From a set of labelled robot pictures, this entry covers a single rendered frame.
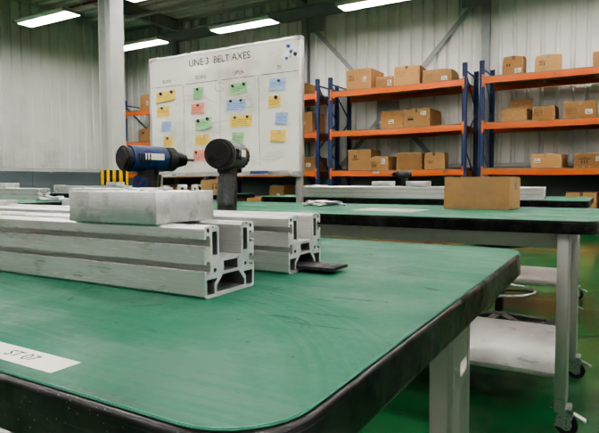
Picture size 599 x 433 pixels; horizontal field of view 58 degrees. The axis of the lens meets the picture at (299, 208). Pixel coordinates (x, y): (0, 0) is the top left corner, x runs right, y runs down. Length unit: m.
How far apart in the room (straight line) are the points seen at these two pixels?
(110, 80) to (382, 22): 5.88
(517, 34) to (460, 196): 8.95
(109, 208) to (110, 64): 8.85
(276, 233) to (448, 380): 0.42
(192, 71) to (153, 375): 4.22
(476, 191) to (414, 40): 9.49
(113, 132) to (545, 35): 7.90
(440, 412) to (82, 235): 0.66
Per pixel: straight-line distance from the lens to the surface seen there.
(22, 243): 0.89
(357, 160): 11.12
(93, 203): 0.76
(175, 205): 0.70
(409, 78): 10.76
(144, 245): 0.70
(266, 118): 4.07
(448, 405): 1.04
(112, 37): 9.68
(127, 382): 0.41
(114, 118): 9.45
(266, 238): 0.81
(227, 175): 1.07
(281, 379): 0.40
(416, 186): 4.18
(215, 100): 4.38
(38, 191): 4.53
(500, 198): 2.60
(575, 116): 10.14
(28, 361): 0.48
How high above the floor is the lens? 0.92
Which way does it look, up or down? 3 degrees down
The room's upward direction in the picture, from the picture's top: straight up
